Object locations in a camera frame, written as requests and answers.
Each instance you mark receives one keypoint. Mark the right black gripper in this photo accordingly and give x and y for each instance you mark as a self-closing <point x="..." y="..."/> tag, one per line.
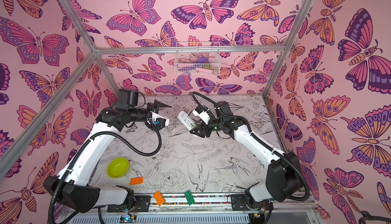
<point x="206" y="125"/>

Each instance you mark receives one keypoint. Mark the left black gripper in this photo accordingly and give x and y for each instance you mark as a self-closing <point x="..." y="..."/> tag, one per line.
<point x="156" y="105"/>

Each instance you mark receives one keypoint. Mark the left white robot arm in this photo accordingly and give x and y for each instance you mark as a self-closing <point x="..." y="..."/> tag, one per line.
<point x="70" y="187"/>

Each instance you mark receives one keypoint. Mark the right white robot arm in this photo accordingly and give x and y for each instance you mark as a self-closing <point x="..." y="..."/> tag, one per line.
<point x="284" y="178"/>

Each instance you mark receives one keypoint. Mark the orange brick on table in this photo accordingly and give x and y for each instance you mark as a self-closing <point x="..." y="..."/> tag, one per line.
<point x="136" y="181"/>

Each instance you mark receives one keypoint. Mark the small circuit board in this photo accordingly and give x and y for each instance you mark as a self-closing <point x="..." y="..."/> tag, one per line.
<point x="127" y="219"/>

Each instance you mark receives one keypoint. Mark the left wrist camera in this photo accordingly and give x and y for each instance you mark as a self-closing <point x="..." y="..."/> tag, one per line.
<point x="158" y="121"/>

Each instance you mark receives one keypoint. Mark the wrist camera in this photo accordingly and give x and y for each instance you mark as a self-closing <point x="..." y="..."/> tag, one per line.
<point x="158" y="121"/>
<point x="203" y="113"/>

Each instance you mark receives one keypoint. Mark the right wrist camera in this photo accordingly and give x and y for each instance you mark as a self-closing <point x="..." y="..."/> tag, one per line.
<point x="203" y="113"/>

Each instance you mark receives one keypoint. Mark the white wire basket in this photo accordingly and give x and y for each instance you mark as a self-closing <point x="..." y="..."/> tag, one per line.
<point x="201" y="58"/>

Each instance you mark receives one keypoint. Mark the green brick on rail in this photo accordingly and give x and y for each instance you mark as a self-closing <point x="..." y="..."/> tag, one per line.
<point x="189" y="197"/>

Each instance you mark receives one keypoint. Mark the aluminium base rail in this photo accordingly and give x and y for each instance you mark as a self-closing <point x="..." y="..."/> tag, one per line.
<point x="209" y="208"/>

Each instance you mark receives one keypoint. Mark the aluminium cage frame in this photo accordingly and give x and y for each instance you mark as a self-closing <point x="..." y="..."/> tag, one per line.
<point x="95" y="53"/>

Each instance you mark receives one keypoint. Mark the orange brick on rail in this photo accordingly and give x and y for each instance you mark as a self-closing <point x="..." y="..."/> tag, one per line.
<point x="159" y="198"/>

